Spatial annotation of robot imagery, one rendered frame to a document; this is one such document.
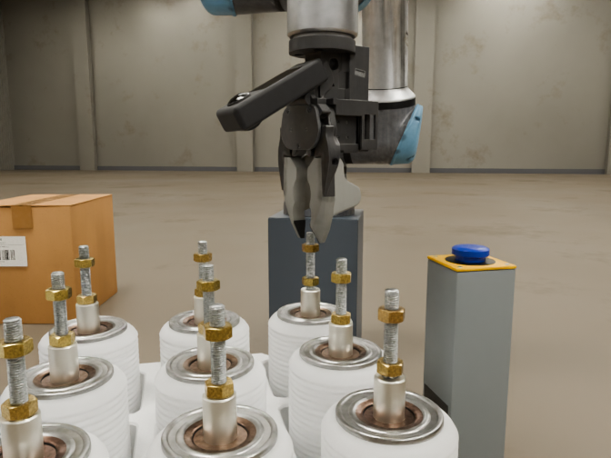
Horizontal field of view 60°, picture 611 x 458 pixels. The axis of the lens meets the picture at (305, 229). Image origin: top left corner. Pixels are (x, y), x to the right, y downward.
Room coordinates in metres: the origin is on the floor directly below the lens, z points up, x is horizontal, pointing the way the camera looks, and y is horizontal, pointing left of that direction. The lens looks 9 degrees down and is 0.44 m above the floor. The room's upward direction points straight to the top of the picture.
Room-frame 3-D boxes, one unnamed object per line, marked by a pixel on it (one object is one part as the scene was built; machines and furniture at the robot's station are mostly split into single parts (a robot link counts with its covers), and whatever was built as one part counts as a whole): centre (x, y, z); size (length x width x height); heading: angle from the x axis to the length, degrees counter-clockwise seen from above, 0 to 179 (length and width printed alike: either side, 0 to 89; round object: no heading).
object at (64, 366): (0.41, 0.20, 0.26); 0.02 x 0.02 x 0.03
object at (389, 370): (0.35, -0.06, 0.29); 0.02 x 0.02 x 0.01; 72
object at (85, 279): (0.53, 0.22, 0.30); 0.01 x 0.01 x 0.08
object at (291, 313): (0.58, -0.01, 0.25); 0.08 x 0.08 x 0.01
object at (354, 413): (0.35, -0.06, 0.25); 0.08 x 0.08 x 0.01
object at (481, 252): (0.58, -0.18, 0.32); 0.04 x 0.04 x 0.02
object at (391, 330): (0.35, -0.06, 0.31); 0.01 x 0.01 x 0.08
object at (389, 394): (0.35, -0.06, 0.26); 0.02 x 0.02 x 0.03
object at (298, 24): (0.59, -0.02, 0.57); 0.08 x 0.08 x 0.05
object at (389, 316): (0.35, -0.06, 0.33); 0.02 x 0.02 x 0.01; 72
